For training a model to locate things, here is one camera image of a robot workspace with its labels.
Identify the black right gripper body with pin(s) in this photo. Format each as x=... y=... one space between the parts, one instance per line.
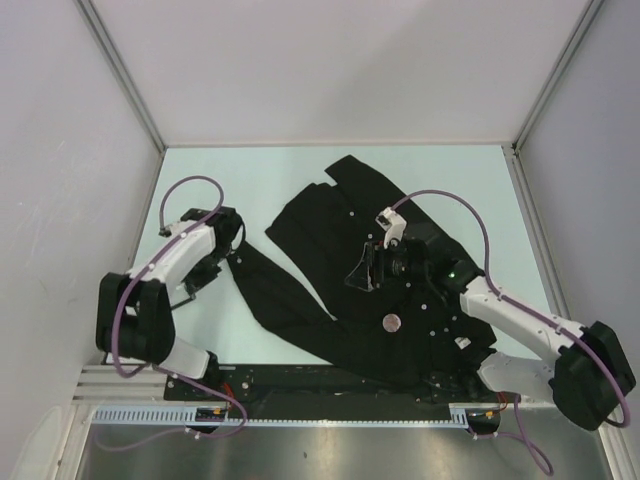
x=395 y=266

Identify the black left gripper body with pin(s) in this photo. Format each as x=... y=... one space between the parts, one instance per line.
x=209 y=269

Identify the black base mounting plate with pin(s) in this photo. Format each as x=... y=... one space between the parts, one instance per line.
x=247 y=383

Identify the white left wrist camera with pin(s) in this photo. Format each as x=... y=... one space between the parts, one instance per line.
x=172 y=229

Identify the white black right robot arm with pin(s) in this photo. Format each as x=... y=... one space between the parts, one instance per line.
x=582 y=370

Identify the aluminium frame rail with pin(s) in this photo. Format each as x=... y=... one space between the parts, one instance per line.
x=101 y=384

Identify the pink red round brooch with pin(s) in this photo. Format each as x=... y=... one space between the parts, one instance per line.
x=391 y=323

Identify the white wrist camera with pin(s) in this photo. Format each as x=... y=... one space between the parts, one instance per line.
x=172 y=229
x=394 y=226

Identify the white slotted cable duct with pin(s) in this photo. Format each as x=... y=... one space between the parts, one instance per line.
x=213 y=416

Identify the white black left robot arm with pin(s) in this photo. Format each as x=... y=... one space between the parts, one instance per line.
x=143 y=298

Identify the black button-up shirt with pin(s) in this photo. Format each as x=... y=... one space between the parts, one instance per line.
x=322 y=230

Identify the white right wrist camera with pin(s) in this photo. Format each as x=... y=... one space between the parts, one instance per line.
x=394 y=226

